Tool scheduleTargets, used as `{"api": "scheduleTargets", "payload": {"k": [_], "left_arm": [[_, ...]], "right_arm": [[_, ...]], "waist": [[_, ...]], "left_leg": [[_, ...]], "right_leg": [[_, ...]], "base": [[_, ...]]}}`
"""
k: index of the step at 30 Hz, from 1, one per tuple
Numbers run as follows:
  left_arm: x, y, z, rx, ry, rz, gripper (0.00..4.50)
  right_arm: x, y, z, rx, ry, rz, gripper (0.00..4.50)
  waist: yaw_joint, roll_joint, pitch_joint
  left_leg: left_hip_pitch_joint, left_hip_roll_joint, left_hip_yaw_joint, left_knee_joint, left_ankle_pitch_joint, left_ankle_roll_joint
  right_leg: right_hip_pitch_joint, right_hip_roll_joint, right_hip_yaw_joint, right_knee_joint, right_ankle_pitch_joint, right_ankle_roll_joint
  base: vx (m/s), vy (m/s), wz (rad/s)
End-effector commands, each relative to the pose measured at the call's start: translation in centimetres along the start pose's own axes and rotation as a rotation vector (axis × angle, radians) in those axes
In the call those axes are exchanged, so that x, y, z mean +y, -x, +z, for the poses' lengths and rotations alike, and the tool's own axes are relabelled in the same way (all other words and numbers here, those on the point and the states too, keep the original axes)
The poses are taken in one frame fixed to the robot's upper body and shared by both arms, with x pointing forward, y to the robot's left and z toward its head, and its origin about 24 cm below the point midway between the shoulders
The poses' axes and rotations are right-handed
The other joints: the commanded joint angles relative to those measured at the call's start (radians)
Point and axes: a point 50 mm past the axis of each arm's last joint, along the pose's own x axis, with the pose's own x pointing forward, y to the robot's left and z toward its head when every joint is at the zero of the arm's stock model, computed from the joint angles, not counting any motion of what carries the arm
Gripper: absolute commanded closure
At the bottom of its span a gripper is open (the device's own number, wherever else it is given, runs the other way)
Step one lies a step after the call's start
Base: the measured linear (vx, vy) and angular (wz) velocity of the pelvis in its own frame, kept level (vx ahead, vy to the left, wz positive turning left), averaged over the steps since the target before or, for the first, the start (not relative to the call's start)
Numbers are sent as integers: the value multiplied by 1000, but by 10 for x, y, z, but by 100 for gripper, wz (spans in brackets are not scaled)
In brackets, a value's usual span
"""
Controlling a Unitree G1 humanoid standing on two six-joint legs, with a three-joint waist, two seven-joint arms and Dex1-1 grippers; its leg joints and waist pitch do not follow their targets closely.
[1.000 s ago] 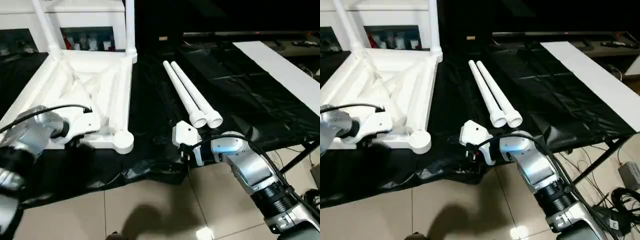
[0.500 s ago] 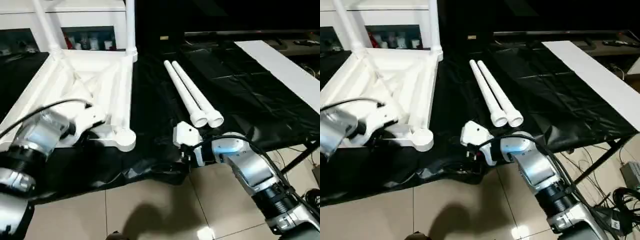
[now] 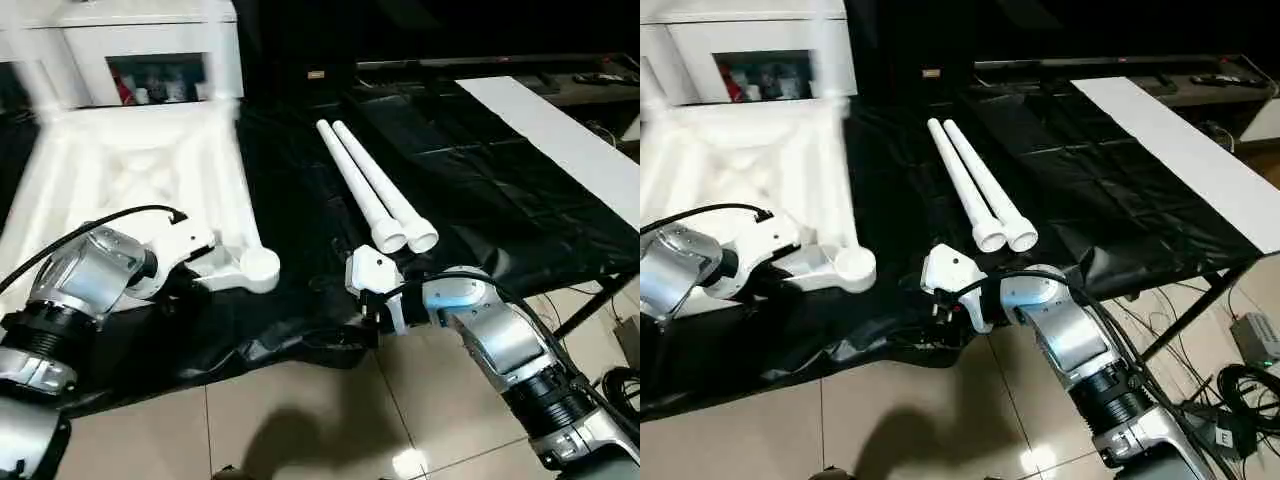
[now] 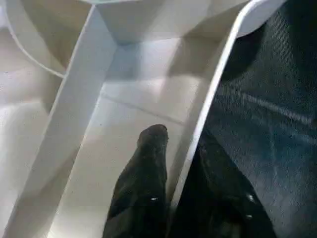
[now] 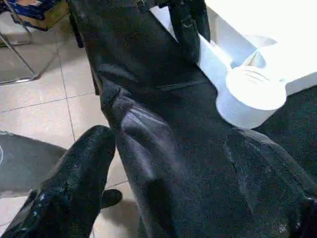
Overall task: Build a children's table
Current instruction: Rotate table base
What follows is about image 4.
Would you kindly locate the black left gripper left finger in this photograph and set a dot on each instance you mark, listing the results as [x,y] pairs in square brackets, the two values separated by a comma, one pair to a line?
[143,188]

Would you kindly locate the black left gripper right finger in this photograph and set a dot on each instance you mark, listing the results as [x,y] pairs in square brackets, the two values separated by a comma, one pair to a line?
[218,198]

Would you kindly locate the white plastic table top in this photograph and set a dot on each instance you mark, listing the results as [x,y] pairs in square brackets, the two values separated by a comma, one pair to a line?
[99,86]

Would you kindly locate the black glossy mat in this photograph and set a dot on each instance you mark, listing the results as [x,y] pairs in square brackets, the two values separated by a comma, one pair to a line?
[267,99]

